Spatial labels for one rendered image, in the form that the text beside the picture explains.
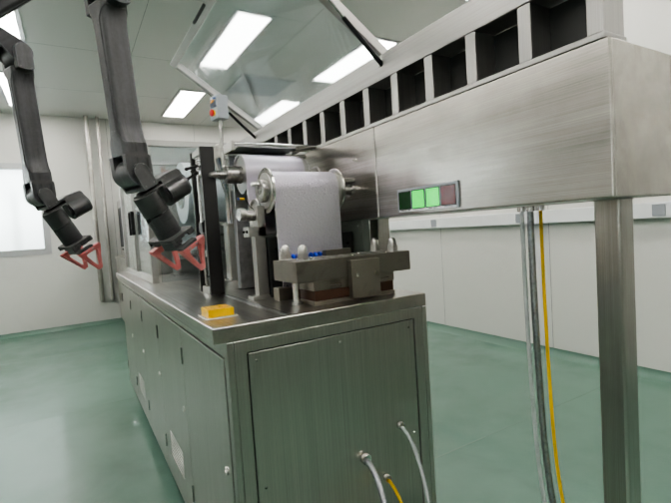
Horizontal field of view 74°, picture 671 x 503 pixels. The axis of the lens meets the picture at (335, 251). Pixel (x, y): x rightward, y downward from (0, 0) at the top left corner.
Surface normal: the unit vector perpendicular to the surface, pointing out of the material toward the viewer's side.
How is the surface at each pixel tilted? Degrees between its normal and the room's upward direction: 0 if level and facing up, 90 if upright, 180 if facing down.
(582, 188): 90
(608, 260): 90
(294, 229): 90
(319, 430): 90
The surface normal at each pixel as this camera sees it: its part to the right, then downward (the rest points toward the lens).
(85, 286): 0.51, 0.01
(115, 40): 0.76, -0.01
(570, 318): -0.86, 0.08
